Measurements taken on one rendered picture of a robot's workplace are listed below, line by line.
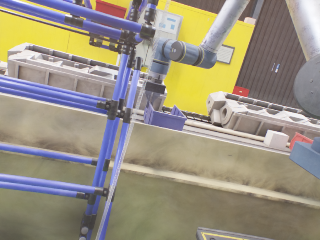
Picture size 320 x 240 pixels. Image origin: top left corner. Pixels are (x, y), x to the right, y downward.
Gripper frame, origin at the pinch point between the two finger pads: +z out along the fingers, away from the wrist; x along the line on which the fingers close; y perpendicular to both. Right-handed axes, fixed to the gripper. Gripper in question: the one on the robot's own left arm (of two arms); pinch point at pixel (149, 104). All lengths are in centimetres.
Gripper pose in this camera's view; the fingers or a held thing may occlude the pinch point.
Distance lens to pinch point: 173.3
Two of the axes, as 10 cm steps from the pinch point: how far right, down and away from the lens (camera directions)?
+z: -2.5, 9.4, 2.2
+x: -9.6, -2.1, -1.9
